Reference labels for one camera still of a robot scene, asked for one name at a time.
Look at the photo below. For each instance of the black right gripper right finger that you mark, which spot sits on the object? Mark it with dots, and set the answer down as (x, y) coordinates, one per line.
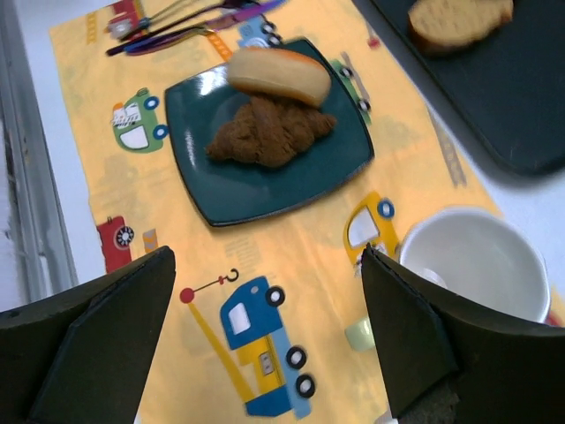
(447, 359)

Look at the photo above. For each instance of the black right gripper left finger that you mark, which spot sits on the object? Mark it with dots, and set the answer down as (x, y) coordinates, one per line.
(83, 355)

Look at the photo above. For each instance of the pale green mug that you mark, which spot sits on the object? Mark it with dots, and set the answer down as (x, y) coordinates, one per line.
(466, 251)

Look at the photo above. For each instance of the brown croissant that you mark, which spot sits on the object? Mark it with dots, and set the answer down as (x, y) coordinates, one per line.
(270, 131)

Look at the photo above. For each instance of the glazed bagel donut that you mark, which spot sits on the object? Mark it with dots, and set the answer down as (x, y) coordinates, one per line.
(279, 72)

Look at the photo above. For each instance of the sliced seeded bread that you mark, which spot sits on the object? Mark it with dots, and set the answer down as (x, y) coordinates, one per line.
(443, 26)

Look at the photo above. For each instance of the yellow cartoon car placemat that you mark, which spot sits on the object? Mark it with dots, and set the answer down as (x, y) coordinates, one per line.
(302, 251)

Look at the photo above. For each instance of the dark teal square plate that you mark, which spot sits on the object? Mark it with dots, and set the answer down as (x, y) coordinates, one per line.
(230, 193)

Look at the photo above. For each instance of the black baking tray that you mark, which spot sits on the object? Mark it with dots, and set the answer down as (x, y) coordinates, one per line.
(508, 88)

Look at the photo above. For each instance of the purple iridescent knife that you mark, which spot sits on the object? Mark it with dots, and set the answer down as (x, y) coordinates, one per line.
(159, 40)

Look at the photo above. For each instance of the aluminium table frame rail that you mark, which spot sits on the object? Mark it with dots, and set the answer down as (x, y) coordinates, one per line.
(43, 256)

